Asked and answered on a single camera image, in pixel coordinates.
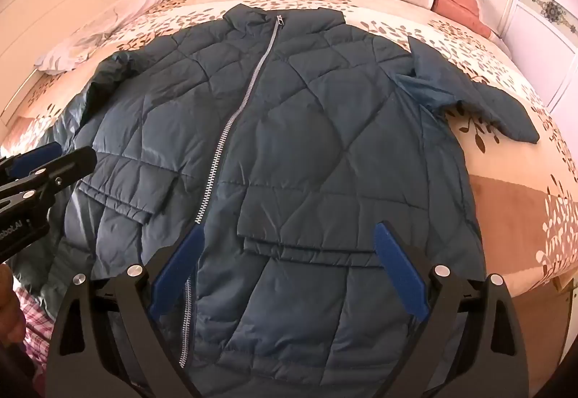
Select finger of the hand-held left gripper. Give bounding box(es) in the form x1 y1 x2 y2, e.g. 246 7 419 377
0 141 64 182
0 147 98 218

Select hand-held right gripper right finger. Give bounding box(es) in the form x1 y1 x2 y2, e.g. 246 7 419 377
373 222 530 398

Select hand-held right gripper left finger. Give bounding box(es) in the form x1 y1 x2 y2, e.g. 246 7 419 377
45 224 208 398

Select dark blue quilted jacket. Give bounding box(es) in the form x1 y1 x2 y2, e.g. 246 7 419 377
9 3 541 398

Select person's left hand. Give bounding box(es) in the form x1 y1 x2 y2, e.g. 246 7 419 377
0 265 26 347

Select pink plaid pants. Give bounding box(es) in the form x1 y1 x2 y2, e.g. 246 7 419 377
13 285 60 381

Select beige leaf-print blanket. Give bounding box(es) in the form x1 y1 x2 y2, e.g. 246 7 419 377
0 0 578 304

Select pale floral pillowcase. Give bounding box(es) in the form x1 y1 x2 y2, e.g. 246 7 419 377
35 0 181 73

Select white wardrobe door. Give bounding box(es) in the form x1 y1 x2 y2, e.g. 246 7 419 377
497 0 578 119

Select wooden bed frame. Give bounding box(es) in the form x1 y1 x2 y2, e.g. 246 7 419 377
548 271 578 305

